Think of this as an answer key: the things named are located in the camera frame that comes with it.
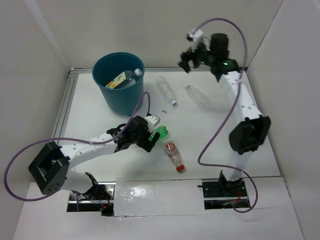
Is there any teal plastic bin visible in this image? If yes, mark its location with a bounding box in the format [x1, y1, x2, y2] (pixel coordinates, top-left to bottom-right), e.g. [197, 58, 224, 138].
[92, 52, 145, 116]

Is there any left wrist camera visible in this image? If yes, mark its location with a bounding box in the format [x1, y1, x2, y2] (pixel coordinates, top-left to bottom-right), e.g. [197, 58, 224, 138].
[144, 114, 161, 132]

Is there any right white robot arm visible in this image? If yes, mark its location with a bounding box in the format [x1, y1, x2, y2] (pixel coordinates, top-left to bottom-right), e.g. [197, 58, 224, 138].
[165, 33, 271, 196]

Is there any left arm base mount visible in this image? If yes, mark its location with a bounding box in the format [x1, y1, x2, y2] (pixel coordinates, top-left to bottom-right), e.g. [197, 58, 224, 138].
[66, 172, 116, 217]

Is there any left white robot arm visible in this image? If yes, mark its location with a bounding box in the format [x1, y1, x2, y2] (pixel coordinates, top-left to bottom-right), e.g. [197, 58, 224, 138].
[28, 114, 160, 200]

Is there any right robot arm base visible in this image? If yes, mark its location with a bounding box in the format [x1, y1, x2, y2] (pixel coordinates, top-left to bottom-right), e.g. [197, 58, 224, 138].
[197, 171, 251, 210]

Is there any green plastic bottle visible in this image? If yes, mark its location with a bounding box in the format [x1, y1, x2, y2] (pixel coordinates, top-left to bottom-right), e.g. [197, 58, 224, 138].
[148, 125, 169, 141]

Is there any square clear labelled bottle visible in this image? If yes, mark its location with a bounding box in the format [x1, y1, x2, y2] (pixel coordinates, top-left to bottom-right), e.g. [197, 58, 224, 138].
[105, 68, 143, 90]

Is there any purple cable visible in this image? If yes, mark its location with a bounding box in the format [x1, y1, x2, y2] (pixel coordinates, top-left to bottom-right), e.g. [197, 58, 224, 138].
[194, 17, 258, 213]
[3, 91, 151, 202]

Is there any clear bottle red cap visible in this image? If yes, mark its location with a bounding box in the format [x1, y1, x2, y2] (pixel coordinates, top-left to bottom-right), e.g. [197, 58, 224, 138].
[164, 141, 185, 173]

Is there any clear bottle blue-white cap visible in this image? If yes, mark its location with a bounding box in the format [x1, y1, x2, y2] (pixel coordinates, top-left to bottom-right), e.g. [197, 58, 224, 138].
[155, 76, 178, 107]

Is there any clear crinkled bottle white cap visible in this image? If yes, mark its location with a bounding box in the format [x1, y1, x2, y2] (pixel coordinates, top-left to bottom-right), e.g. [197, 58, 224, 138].
[184, 84, 213, 111]

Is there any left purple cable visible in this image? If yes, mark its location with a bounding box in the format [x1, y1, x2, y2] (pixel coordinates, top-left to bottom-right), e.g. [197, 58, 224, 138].
[3, 91, 151, 202]

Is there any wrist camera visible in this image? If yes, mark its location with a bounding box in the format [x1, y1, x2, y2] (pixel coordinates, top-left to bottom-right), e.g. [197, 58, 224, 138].
[144, 114, 161, 132]
[186, 28, 204, 51]

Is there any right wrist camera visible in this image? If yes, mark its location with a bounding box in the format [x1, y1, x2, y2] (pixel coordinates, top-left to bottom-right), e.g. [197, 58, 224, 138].
[186, 28, 204, 51]

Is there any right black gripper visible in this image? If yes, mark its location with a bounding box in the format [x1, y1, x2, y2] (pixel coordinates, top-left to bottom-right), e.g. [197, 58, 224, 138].
[176, 39, 214, 75]

